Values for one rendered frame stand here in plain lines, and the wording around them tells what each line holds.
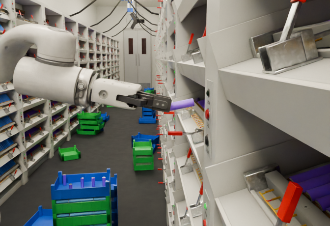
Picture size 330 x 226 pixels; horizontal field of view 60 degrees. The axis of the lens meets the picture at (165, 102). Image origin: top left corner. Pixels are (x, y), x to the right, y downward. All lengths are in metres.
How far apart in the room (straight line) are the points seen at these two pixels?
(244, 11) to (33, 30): 0.42
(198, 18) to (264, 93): 0.88
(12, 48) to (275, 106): 0.59
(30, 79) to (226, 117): 0.41
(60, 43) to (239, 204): 0.45
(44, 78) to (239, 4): 0.41
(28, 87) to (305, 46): 0.54
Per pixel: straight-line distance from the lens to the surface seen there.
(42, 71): 0.64
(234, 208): 0.42
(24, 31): 0.67
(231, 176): 0.45
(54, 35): 0.63
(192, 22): 1.12
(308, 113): 0.20
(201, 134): 0.70
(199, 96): 1.12
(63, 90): 0.63
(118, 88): 0.60
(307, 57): 0.26
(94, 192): 1.65
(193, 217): 0.77
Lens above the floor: 1.14
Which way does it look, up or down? 9 degrees down
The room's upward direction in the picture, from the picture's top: straight up
